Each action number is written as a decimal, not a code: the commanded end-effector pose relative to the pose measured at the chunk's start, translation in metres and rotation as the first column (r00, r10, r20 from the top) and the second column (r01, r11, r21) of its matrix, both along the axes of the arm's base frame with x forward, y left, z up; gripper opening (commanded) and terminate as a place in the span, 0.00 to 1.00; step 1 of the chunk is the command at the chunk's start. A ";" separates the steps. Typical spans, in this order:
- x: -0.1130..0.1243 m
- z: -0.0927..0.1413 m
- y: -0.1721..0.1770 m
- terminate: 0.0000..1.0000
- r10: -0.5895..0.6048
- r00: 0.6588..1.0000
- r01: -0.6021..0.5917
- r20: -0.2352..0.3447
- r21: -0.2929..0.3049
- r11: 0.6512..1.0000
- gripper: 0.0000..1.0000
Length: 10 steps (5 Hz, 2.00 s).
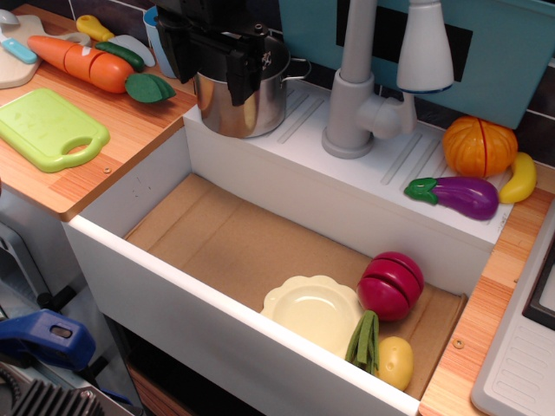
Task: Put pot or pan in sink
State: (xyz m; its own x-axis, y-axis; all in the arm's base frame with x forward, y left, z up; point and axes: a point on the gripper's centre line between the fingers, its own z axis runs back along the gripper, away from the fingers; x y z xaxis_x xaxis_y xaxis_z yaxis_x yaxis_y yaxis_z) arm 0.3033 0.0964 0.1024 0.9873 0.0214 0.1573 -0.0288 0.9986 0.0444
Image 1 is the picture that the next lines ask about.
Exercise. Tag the yellow toy banana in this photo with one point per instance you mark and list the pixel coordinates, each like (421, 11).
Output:
(523, 181)

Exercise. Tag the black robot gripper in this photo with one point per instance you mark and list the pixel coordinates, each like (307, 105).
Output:
(226, 27)

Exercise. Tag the grey toy faucet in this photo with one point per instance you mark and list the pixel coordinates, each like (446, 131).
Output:
(357, 115)

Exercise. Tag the stainless steel pot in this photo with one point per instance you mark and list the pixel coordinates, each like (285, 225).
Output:
(264, 109)

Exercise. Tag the orange toy carrot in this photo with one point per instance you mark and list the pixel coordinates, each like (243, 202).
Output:
(101, 69)

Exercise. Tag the red toy beet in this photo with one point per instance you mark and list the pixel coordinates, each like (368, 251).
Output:
(390, 286)

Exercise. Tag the wooden cutting board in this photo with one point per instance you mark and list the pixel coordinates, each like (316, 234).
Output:
(15, 73)

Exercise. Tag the white sink basin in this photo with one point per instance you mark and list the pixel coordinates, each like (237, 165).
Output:
(357, 203)

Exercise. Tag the green felt leaves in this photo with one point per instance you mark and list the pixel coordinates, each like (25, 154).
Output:
(363, 347)

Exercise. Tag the blue handled toy knife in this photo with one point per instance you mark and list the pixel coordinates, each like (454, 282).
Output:
(12, 45)

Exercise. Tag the orange toy pumpkin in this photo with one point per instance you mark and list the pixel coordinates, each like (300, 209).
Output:
(478, 148)

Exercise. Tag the teal plastic board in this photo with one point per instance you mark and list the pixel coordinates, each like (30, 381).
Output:
(500, 51)

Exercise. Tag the green plastic cutting board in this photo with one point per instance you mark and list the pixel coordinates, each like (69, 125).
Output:
(50, 132)

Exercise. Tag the yellow toy potato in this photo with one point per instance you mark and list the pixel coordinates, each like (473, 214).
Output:
(396, 362)

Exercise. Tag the yellow handled toy knife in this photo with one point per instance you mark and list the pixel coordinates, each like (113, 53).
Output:
(91, 25)

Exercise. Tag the cream scalloped plate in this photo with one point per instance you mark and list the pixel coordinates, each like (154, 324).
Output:
(317, 308)

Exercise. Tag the blue clamp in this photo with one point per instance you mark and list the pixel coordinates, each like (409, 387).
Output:
(48, 337)

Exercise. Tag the white toy stove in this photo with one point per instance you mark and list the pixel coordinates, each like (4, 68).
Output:
(517, 377)

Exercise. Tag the green toy cucumber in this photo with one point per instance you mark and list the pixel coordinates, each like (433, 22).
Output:
(133, 59)

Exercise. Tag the black ribbed metal block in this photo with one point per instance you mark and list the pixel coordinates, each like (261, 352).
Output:
(42, 398)

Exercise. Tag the purple toy eggplant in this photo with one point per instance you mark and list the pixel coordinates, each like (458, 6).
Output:
(474, 198)

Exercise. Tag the brown cardboard sheet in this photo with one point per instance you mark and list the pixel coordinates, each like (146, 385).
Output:
(244, 251)

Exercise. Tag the light blue cup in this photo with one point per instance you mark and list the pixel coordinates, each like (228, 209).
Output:
(150, 21)

